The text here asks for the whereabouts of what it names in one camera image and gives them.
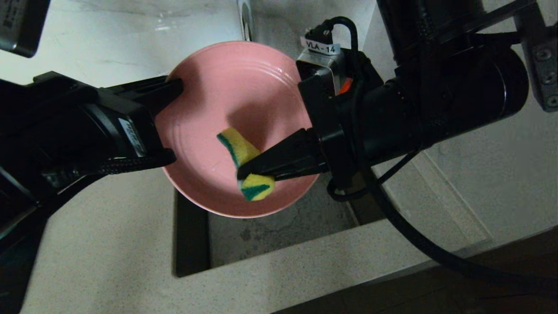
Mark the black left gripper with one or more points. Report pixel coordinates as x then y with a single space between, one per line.
122 126

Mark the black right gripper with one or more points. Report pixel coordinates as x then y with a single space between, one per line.
375 122

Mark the yellow green sponge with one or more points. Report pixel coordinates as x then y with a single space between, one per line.
237 146

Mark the pink round plate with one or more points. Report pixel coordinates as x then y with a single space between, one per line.
226 87

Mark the chrome faucet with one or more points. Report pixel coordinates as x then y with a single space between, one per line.
247 22

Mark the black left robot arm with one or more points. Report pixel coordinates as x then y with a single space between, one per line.
43 131

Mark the stainless steel sink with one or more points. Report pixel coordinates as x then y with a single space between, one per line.
283 235

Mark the orange-red tomato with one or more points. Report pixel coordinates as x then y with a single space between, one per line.
346 86

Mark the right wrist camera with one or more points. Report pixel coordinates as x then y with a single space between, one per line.
320 65

